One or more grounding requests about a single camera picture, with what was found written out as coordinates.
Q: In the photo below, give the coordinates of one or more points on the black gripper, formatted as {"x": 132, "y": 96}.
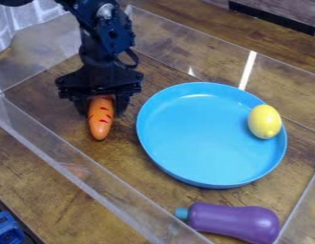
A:
{"x": 107, "y": 76}

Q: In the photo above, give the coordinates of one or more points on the orange toy carrot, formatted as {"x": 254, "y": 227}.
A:
{"x": 100, "y": 116}

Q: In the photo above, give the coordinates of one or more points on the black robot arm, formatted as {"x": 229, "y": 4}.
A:
{"x": 106, "y": 30}

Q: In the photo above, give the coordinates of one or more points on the blue plastic tray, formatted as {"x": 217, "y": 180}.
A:
{"x": 193, "y": 130}

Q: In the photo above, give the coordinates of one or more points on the yellow toy lemon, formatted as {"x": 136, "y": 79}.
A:
{"x": 264, "y": 121}

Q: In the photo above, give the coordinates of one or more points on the blue plastic crate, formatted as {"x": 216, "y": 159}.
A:
{"x": 11, "y": 232}

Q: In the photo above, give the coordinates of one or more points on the dark wooden baseboard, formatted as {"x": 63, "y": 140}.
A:
{"x": 273, "y": 18}

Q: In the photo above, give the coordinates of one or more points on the purple toy eggplant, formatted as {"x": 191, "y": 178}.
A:
{"x": 250, "y": 223}

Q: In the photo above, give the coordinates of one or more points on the clear acrylic enclosure wall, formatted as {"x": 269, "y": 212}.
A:
{"x": 94, "y": 192}

